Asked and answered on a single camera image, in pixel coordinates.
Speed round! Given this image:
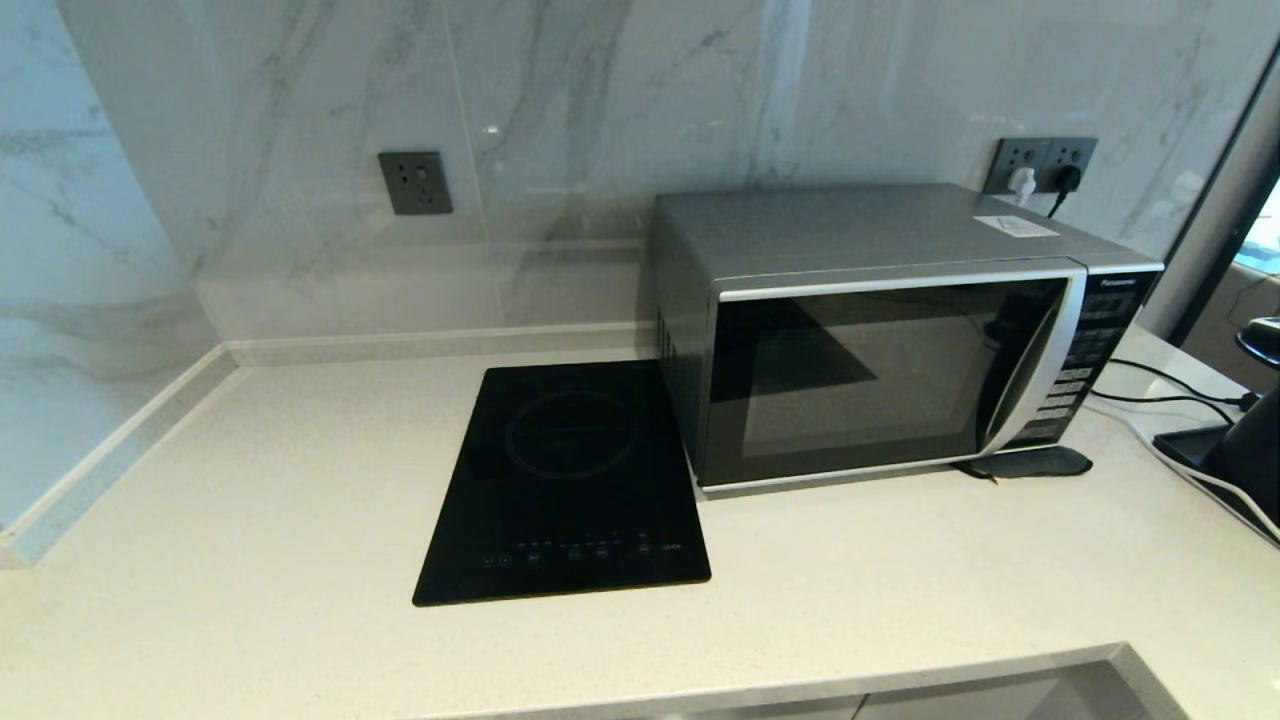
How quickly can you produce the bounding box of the black metal door frame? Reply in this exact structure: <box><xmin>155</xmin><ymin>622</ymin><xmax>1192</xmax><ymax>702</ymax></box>
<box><xmin>1140</xmin><ymin>40</ymin><xmax>1280</xmax><ymax>346</ymax></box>

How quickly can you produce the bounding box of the grey single wall socket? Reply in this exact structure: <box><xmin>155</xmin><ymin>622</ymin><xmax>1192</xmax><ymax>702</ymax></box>
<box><xmin>378</xmin><ymin>150</ymin><xmax>453</xmax><ymax>216</ymax></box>

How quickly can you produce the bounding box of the thin black power cable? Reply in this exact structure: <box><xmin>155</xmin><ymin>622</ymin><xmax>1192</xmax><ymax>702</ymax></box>
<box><xmin>1108</xmin><ymin>357</ymin><xmax>1263</xmax><ymax>411</ymax></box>
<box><xmin>1090</xmin><ymin>390</ymin><xmax>1239</xmax><ymax>426</ymax></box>

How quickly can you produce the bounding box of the white power cable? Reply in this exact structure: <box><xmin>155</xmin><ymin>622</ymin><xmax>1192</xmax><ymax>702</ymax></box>
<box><xmin>1098</xmin><ymin>398</ymin><xmax>1280</xmax><ymax>546</ymax></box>

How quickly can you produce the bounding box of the silver microwave oven body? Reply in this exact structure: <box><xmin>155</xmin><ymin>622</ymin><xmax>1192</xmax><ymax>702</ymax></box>
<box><xmin>652</xmin><ymin>183</ymin><xmax>1166</xmax><ymax>496</ymax></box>

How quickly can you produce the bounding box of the black power plug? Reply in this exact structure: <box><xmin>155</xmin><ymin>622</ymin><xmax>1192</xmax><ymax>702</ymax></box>
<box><xmin>1046</xmin><ymin>165</ymin><xmax>1085</xmax><ymax>217</ymax></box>

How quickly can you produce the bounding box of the white sticker label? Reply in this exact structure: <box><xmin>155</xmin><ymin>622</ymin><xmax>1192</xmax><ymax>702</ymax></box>
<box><xmin>973</xmin><ymin>214</ymin><xmax>1061</xmax><ymax>239</ymax></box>

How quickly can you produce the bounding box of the dark oval pad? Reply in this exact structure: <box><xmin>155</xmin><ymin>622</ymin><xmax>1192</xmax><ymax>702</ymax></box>
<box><xmin>955</xmin><ymin>446</ymin><xmax>1093</xmax><ymax>483</ymax></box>

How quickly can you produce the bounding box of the black induction cooktop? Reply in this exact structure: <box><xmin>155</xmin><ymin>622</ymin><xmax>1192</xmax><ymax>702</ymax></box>
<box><xmin>412</xmin><ymin>360</ymin><xmax>712</xmax><ymax>608</ymax></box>

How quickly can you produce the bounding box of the dark double wall socket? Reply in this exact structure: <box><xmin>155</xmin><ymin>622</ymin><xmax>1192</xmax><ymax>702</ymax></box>
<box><xmin>983</xmin><ymin>137</ymin><xmax>1099</xmax><ymax>196</ymax></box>

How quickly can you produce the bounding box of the black round background object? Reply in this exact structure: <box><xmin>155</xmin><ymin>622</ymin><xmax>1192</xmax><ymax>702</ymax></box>
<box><xmin>1238</xmin><ymin>318</ymin><xmax>1280</xmax><ymax>369</ymax></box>

